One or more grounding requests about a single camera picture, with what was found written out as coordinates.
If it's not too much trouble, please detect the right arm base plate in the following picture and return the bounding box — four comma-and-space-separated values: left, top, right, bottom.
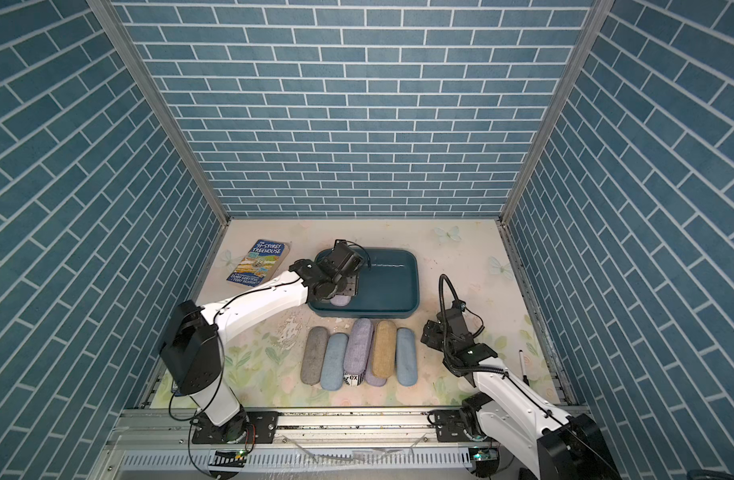
427, 408, 483, 443

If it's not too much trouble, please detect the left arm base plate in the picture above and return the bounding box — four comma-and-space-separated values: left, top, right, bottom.
191, 410, 279, 446

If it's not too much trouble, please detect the black marker pen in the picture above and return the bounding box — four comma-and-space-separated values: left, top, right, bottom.
518, 349, 530, 386

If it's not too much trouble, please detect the colourful paperback book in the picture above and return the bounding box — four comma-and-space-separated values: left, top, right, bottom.
227, 239, 291, 288

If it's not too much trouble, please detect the aluminium front rail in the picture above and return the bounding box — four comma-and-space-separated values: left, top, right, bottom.
111, 407, 590, 448

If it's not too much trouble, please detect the lavender fabric glasses case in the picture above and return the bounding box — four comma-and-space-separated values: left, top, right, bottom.
330, 295, 352, 307

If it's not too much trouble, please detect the teal plastic storage bin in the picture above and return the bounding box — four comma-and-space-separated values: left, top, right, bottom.
308, 247, 420, 319

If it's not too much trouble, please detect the dark grey lower glasses case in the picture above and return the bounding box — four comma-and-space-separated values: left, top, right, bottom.
300, 326, 330, 386

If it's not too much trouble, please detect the newspaper print glasses case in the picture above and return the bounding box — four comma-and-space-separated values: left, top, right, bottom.
343, 373, 364, 386

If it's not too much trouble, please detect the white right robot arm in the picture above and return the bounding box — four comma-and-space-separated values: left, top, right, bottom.
421, 300, 620, 479

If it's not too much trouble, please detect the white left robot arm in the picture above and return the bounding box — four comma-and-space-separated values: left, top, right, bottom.
159, 239, 372, 427

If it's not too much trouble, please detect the light blue glasses case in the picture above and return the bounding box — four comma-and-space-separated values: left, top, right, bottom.
320, 333, 349, 391
395, 328, 418, 387

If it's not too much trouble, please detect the tan fabric glasses case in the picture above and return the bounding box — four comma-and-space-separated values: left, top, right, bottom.
372, 320, 397, 379

